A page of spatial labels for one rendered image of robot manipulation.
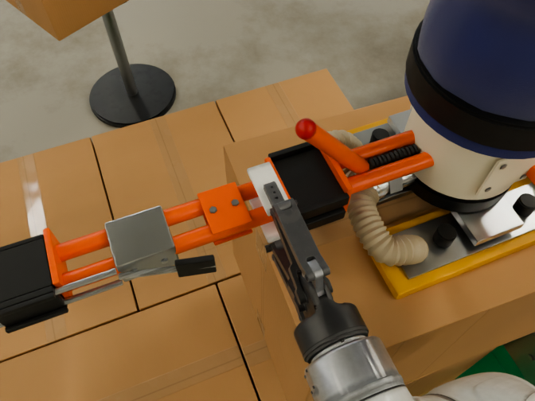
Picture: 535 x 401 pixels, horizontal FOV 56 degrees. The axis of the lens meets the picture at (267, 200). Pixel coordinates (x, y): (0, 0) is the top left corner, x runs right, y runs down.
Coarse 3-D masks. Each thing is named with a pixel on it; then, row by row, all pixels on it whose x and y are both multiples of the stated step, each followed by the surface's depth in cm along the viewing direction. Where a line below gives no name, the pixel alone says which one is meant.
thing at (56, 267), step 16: (32, 240) 57; (48, 240) 57; (0, 256) 56; (16, 256) 56; (32, 256) 56; (48, 256) 56; (0, 272) 54; (16, 272) 55; (32, 272) 55; (48, 272) 55; (64, 272) 58; (0, 288) 53; (16, 288) 54; (32, 288) 54
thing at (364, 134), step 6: (384, 120) 85; (366, 126) 84; (372, 126) 84; (378, 126) 84; (384, 126) 84; (354, 132) 83; (360, 132) 83; (366, 132) 83; (372, 132) 83; (378, 132) 80; (384, 132) 80; (390, 132) 83; (360, 138) 82; (366, 138) 82; (372, 138) 80; (378, 138) 79
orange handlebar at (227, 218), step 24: (384, 144) 67; (408, 144) 68; (384, 168) 64; (408, 168) 65; (216, 192) 62; (240, 192) 62; (168, 216) 60; (192, 216) 61; (216, 216) 60; (240, 216) 60; (264, 216) 61; (72, 240) 58; (96, 240) 58; (192, 240) 59; (216, 240) 60; (96, 264) 57
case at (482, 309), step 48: (240, 144) 84; (288, 144) 84; (240, 240) 97; (336, 240) 74; (336, 288) 70; (384, 288) 70; (432, 288) 70; (480, 288) 70; (528, 288) 71; (288, 336) 75; (384, 336) 67; (432, 336) 70; (480, 336) 86; (288, 384) 90
